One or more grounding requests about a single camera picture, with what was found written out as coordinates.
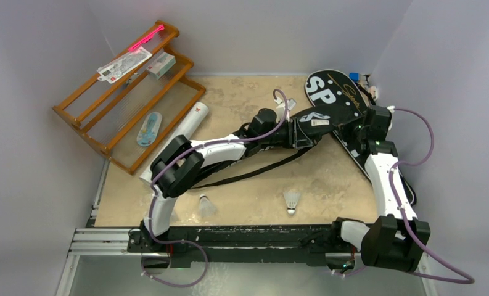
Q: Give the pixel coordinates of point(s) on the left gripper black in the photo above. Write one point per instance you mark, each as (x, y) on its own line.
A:
(294, 137)

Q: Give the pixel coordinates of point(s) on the black CROSSWAY racket bag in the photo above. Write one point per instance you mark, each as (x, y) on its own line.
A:
(328, 117)

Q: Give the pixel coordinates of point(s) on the white shuttlecock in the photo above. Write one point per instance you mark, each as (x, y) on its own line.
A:
(291, 199)
(206, 207)

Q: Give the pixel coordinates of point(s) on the left white shuttlecock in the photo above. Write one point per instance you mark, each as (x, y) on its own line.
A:
(206, 207)

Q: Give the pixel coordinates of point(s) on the black SPORT racket bag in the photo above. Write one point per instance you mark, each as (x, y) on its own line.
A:
(328, 86)

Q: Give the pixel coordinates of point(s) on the blue white small object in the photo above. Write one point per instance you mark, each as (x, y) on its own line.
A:
(358, 77)

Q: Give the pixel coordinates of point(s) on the light blue blister pack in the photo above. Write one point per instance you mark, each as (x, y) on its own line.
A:
(149, 129)

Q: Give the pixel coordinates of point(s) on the white shuttlecock tube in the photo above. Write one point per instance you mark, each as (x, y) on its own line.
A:
(188, 125)

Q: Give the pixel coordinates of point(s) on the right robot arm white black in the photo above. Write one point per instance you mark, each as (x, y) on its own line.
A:
(388, 242)

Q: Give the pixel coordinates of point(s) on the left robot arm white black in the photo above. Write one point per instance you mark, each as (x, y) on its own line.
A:
(183, 163)

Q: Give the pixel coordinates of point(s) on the right white shuttlecock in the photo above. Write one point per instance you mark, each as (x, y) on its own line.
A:
(291, 199)

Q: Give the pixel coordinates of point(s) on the flat packaged item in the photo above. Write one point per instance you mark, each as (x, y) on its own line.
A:
(119, 67)

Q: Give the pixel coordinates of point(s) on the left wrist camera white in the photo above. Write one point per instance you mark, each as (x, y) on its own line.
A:
(282, 107)

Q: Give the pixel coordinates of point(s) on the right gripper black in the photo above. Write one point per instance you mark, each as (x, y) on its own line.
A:
(351, 133)

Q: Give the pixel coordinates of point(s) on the wooden rack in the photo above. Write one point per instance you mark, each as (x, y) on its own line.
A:
(109, 116)

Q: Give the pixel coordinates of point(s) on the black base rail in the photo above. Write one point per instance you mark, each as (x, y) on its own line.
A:
(315, 245)

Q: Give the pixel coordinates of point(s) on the small teal white box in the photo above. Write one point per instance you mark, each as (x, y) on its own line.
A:
(161, 65)

